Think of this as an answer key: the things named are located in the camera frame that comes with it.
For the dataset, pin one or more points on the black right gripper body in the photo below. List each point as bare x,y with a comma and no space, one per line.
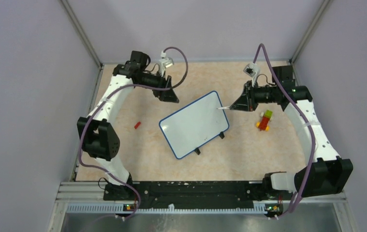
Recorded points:
250,93

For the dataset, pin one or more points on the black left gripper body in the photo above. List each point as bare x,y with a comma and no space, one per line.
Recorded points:
159,94

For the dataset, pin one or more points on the blue framed whiteboard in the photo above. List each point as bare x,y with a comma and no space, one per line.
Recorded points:
194,125

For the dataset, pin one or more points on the red marker cap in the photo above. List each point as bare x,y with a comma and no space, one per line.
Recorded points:
137,124

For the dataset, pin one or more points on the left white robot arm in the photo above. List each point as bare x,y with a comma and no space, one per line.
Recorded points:
96,131

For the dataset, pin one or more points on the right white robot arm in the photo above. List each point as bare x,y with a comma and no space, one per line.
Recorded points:
326,172

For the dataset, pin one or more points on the black whiteboard foot clip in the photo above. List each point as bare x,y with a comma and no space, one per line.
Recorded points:
197,151
221,135

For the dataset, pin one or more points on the colourful toy block figure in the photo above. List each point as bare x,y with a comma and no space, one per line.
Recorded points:
266,117

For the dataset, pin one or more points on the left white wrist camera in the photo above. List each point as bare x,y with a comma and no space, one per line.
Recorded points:
164,63

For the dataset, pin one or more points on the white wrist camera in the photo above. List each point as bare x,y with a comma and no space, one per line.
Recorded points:
164,63
252,70

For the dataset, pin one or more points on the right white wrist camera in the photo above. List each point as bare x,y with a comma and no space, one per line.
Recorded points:
252,70

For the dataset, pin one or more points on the aluminium frame rail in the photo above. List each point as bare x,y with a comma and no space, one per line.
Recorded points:
313,214

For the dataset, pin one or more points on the white slotted cable duct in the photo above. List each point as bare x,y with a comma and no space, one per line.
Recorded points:
119,208

